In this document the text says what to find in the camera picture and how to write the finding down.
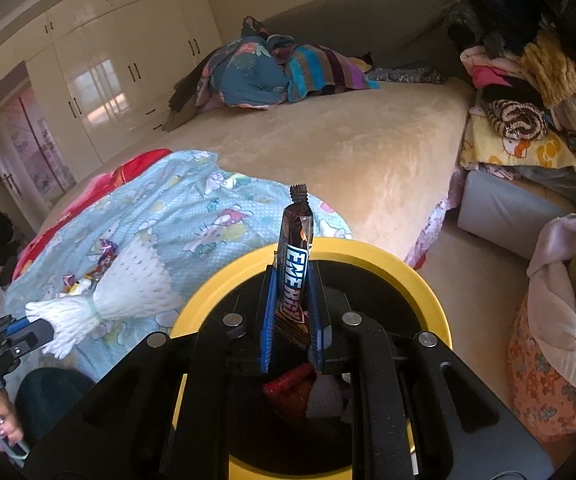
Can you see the dark grey furry garment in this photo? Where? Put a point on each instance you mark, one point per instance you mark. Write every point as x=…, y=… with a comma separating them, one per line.
x=473, y=20

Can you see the door with pink cat pictures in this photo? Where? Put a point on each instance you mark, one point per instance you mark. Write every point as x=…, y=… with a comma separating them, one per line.
x=32, y=140

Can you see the pale lilac cloth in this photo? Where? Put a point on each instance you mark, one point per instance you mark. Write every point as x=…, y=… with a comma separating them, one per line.
x=558, y=285

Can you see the brown striped knit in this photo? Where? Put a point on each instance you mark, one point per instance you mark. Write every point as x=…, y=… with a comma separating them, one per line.
x=515, y=120

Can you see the blue floral quilt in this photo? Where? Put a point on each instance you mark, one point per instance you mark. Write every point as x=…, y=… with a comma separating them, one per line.
x=248, y=70

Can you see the person's dark green trouser leg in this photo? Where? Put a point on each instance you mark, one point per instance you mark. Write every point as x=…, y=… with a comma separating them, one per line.
x=52, y=405

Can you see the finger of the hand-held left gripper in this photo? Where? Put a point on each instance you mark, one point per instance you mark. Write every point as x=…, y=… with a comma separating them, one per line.
x=17, y=326
x=37, y=337

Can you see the dark brown snack bar wrapper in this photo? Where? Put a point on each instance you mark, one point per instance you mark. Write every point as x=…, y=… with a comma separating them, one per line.
x=293, y=270

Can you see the dark patterned cloth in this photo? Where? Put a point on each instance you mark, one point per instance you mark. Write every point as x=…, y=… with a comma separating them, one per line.
x=408, y=75

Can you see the yellow printed blanket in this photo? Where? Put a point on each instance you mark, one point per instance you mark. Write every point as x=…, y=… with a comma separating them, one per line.
x=533, y=152

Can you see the yellow knit garment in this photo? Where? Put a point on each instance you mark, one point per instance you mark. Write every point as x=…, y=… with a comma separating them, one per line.
x=563, y=70

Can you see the cream wardrobe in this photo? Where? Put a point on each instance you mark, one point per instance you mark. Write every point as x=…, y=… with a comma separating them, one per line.
x=117, y=50

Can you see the dark brown cloth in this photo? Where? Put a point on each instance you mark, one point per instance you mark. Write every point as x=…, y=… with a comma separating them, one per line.
x=187, y=95

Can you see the beige bed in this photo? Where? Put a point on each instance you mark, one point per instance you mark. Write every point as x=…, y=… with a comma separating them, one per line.
x=343, y=150

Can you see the pink cloth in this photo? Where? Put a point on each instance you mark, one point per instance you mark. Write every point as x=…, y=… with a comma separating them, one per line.
x=488, y=67

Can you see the grey ottoman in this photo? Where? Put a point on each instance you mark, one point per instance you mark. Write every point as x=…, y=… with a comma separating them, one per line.
x=508, y=210

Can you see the yellow round waste bin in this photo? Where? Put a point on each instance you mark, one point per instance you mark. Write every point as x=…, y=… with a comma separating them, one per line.
x=368, y=252

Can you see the white foam net sleeve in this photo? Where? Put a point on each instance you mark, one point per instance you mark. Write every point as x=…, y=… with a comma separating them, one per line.
x=325, y=395

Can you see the light blue cat print blanket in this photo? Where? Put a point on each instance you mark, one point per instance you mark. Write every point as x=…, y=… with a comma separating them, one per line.
x=192, y=210

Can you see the striped blanket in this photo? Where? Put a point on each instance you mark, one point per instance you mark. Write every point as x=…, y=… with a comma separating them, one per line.
x=328, y=72

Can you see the white foam net bundle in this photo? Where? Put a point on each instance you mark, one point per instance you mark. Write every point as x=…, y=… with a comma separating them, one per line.
x=132, y=285

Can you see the black plush toy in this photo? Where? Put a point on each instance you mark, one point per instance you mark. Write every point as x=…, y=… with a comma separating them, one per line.
x=0, y=245

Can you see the person's left hand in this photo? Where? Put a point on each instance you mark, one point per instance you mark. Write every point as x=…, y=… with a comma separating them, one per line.
x=2, y=422

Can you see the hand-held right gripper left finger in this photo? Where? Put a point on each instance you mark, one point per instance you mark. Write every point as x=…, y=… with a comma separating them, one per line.
x=268, y=310

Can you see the grey headboard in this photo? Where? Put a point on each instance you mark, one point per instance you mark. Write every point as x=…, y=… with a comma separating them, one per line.
x=368, y=15

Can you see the purple foil snack wrapper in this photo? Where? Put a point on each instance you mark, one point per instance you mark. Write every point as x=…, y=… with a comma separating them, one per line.
x=107, y=252

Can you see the red cylindrical tube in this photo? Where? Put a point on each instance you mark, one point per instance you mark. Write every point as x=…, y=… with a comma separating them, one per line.
x=288, y=384

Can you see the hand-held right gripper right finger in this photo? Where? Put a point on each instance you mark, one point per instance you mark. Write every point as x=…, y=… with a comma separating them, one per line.
x=319, y=330

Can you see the red blanket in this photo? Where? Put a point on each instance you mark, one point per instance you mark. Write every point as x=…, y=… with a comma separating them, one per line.
x=132, y=165

